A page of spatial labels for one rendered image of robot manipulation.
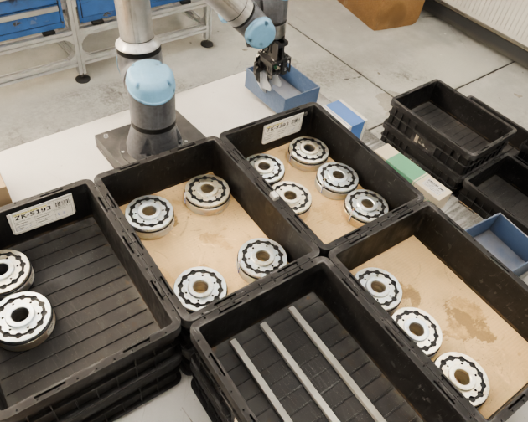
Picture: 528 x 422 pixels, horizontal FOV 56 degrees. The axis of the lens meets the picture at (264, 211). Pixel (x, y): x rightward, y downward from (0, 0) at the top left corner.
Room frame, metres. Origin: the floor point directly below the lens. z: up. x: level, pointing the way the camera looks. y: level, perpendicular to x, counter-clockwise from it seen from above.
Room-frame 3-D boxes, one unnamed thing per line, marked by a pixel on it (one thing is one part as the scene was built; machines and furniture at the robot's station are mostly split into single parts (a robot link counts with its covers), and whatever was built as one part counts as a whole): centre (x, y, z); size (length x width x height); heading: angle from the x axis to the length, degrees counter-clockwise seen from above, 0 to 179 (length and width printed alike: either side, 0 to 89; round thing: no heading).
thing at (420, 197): (0.85, -0.11, 0.92); 0.40 x 0.30 x 0.02; 42
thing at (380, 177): (0.85, -0.11, 0.87); 0.40 x 0.30 x 0.11; 42
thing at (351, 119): (1.23, -0.15, 0.75); 0.20 x 0.12 x 0.09; 134
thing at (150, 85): (1.04, 0.33, 0.91); 0.13 x 0.12 x 0.14; 27
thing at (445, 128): (1.66, -0.66, 0.37); 0.40 x 0.30 x 0.45; 45
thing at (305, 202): (0.81, -0.05, 0.86); 0.10 x 0.10 x 0.01
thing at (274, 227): (0.65, 0.12, 0.87); 0.40 x 0.30 x 0.11; 42
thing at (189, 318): (0.65, 0.12, 0.92); 0.40 x 0.30 x 0.02; 42
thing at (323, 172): (0.90, -0.16, 0.86); 0.10 x 0.10 x 0.01
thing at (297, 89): (1.41, 0.01, 0.75); 0.20 x 0.15 x 0.07; 46
